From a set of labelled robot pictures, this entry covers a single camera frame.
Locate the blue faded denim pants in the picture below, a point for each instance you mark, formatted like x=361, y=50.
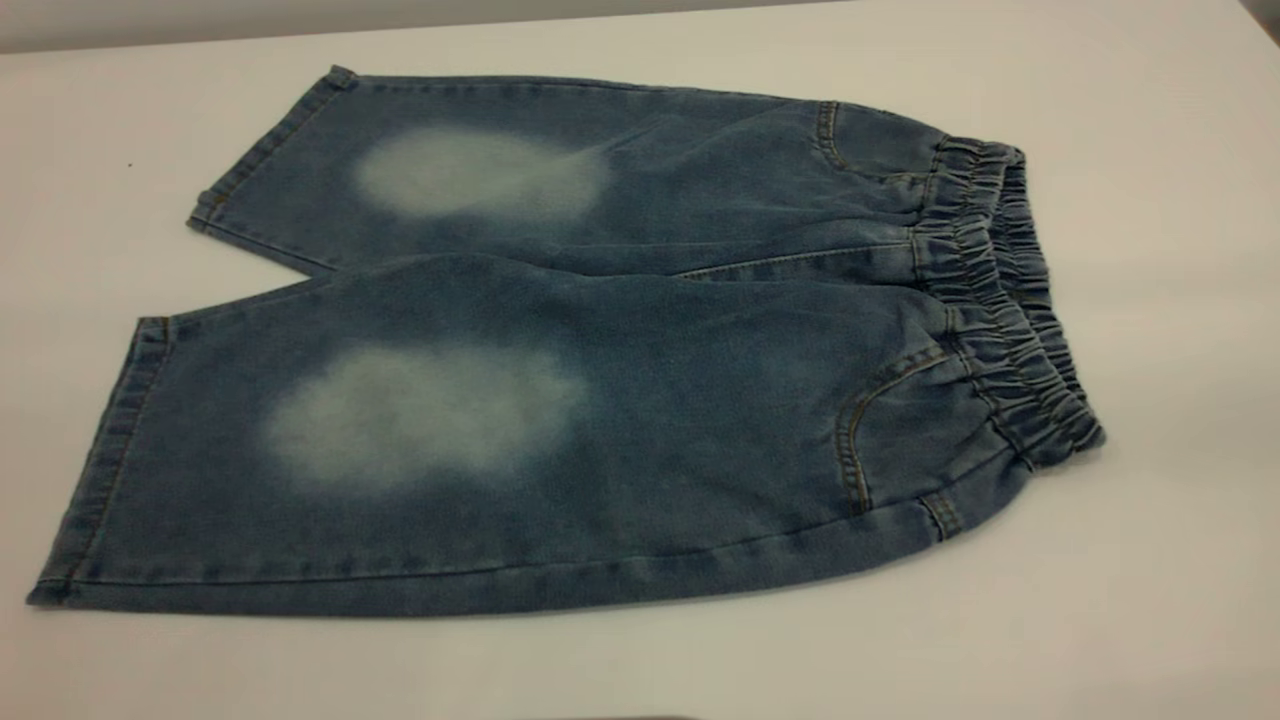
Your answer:
x=600, y=350

